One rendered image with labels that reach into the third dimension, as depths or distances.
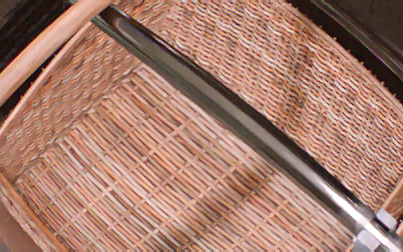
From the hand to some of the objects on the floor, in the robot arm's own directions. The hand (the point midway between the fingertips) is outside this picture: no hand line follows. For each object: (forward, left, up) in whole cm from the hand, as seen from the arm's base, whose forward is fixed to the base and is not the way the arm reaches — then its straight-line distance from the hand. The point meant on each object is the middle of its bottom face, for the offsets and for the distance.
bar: (+31, +27, -120) cm, 126 cm away
